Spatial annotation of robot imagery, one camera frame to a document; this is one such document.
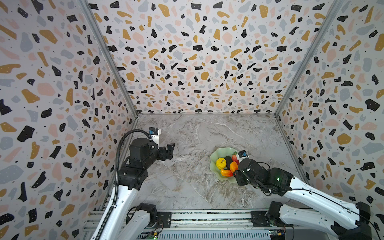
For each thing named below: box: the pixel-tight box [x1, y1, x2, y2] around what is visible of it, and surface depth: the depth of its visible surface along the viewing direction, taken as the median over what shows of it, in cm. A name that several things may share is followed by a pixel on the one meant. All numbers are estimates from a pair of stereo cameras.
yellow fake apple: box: [215, 157, 227, 170], surface depth 90 cm
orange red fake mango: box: [220, 169, 233, 177], surface depth 89 cm
